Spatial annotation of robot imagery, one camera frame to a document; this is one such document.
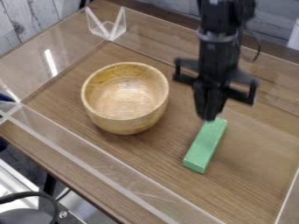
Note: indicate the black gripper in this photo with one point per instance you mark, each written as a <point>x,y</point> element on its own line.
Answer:
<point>213,74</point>

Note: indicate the green rectangular block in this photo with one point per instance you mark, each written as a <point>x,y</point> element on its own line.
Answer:
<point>204,145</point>

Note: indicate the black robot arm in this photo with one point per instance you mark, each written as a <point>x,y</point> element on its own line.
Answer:
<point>223,17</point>

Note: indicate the brown wooden bowl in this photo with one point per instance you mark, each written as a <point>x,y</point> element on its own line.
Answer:
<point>124,96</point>

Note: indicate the black table leg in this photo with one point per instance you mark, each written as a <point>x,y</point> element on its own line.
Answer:
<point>49,184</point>

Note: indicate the clear acrylic enclosure wall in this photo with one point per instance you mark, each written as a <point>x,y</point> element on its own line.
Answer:
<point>132,175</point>

